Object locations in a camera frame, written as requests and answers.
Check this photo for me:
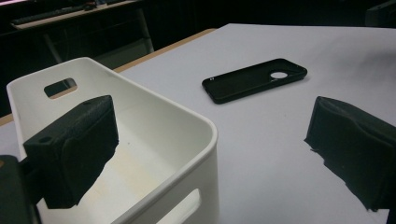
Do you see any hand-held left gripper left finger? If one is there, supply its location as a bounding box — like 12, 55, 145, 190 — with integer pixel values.
22, 94, 120, 210

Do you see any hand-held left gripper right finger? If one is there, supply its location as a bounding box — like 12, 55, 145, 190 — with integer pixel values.
304, 95, 396, 213

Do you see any white plastic storage bin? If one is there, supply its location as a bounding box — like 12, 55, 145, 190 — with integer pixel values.
6, 56, 219, 224

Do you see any black phone case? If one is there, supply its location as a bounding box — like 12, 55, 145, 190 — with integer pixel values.
201, 58, 308, 105

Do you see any white table cover sheet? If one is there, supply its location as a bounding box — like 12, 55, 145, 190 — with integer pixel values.
0, 22, 396, 224

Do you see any black keyboard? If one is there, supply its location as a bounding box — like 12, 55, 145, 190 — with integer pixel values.
10, 5, 88, 26

